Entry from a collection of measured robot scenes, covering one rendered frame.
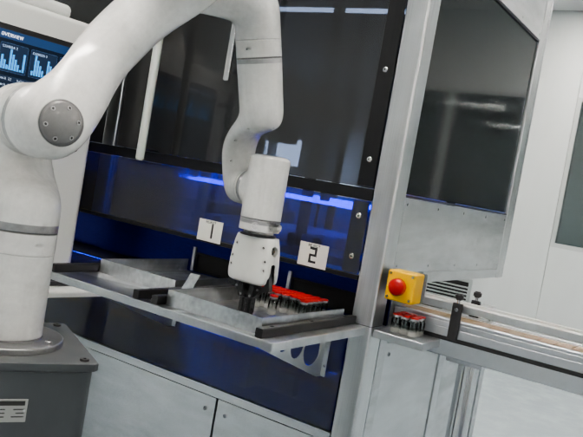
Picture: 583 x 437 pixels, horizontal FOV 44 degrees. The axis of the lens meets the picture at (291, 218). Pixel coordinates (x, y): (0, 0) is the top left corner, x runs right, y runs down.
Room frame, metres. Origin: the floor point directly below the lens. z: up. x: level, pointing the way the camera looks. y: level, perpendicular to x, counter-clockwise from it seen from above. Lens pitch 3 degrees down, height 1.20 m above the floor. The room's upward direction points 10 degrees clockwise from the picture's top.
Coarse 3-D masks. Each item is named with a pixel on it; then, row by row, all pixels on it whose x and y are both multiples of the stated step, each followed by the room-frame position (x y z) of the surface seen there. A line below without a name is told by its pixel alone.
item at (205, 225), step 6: (204, 222) 2.03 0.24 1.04; (210, 222) 2.02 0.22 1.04; (216, 222) 2.01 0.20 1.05; (198, 228) 2.04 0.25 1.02; (204, 228) 2.03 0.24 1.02; (210, 228) 2.02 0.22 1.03; (216, 228) 2.01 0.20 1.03; (222, 228) 2.00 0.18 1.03; (198, 234) 2.04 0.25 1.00; (204, 234) 2.03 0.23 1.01; (210, 234) 2.02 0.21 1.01; (216, 234) 2.01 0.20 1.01; (204, 240) 2.03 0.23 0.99; (210, 240) 2.02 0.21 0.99; (216, 240) 2.00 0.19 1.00
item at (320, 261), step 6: (300, 246) 1.86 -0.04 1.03; (306, 246) 1.85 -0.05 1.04; (312, 246) 1.84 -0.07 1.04; (318, 246) 1.83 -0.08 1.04; (324, 246) 1.82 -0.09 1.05; (300, 252) 1.86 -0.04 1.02; (306, 252) 1.85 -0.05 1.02; (312, 252) 1.84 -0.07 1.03; (318, 252) 1.83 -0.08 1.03; (324, 252) 1.82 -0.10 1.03; (300, 258) 1.86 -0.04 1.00; (306, 258) 1.85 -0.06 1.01; (312, 258) 1.84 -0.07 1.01; (318, 258) 1.83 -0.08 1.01; (324, 258) 1.82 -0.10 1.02; (306, 264) 1.84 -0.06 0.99; (312, 264) 1.83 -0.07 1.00; (318, 264) 1.83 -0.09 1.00; (324, 264) 1.82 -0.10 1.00; (324, 270) 1.81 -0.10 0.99
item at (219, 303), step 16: (192, 288) 1.66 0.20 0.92; (208, 288) 1.71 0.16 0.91; (224, 288) 1.76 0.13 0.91; (176, 304) 1.58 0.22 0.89; (192, 304) 1.55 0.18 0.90; (208, 304) 1.53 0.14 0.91; (224, 304) 1.70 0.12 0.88; (224, 320) 1.50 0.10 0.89; (240, 320) 1.48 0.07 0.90; (256, 320) 1.46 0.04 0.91; (272, 320) 1.48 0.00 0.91; (288, 320) 1.53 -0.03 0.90; (304, 320) 1.59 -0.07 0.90
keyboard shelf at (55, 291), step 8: (56, 288) 1.94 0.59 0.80; (64, 288) 1.96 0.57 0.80; (72, 288) 1.98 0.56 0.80; (48, 296) 1.89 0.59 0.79; (56, 296) 1.92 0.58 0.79; (64, 296) 1.93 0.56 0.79; (72, 296) 1.95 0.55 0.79; (80, 296) 1.97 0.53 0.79; (88, 296) 2.00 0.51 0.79; (96, 296) 2.02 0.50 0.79
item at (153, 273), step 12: (108, 264) 1.85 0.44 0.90; (120, 264) 1.83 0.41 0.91; (132, 264) 1.96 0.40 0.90; (144, 264) 2.00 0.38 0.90; (156, 264) 2.04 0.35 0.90; (168, 264) 2.09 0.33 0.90; (180, 264) 2.13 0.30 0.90; (120, 276) 1.83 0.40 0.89; (132, 276) 1.81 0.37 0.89; (144, 276) 1.79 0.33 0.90; (156, 276) 1.77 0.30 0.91; (168, 276) 1.98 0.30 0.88; (180, 276) 2.02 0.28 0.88; (204, 276) 2.09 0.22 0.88
